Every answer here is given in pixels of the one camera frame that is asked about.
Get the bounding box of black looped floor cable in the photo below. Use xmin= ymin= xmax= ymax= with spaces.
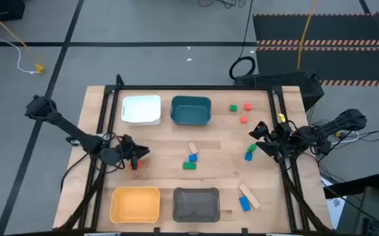
xmin=228 ymin=0 xmax=257 ymax=81

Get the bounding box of white paper sheet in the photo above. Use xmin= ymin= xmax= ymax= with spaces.
xmin=320 ymin=176 xmax=346 ymax=230

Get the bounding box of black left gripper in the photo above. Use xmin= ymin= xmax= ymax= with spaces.
xmin=119 ymin=133 xmax=151 ymax=171

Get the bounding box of long natural wood block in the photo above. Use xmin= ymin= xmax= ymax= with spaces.
xmin=238 ymin=182 xmax=261 ymax=210

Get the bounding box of yellow plastic bin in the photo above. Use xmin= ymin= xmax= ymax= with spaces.
xmin=109 ymin=186 xmax=161 ymax=224

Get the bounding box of yellow floor cable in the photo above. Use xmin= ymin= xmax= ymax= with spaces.
xmin=296 ymin=0 xmax=318 ymax=70

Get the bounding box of dark grey case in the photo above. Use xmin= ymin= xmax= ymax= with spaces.
xmin=336 ymin=186 xmax=379 ymax=236

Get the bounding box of red rectangular block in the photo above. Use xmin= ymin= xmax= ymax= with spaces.
xmin=129 ymin=159 xmax=144 ymax=171

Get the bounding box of yellow cable with plug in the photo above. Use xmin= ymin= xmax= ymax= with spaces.
xmin=0 ymin=3 xmax=45 ymax=75

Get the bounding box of white cable loop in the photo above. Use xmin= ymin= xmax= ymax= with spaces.
xmin=330 ymin=130 xmax=361 ymax=145

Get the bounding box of translucent grey plastic bin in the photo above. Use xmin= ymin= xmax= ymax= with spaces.
xmin=172 ymin=187 xmax=221 ymax=223

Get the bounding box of teal plastic bin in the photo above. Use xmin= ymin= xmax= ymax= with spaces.
xmin=170 ymin=95 xmax=212 ymax=127

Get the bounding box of white floor cable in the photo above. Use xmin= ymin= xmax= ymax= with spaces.
xmin=0 ymin=0 xmax=38 ymax=75

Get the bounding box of white plastic bin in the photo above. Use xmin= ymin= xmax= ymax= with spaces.
xmin=121 ymin=94 xmax=162 ymax=127

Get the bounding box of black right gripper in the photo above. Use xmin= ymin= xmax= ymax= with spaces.
xmin=249 ymin=121 xmax=295 ymax=164

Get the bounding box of blue rectangular block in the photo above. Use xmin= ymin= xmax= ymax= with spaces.
xmin=239 ymin=195 xmax=252 ymax=212

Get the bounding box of black aluminium table frame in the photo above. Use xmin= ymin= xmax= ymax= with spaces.
xmin=56 ymin=74 xmax=333 ymax=236

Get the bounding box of black hazard-striped floor mat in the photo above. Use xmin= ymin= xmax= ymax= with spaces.
xmin=252 ymin=12 xmax=379 ymax=88

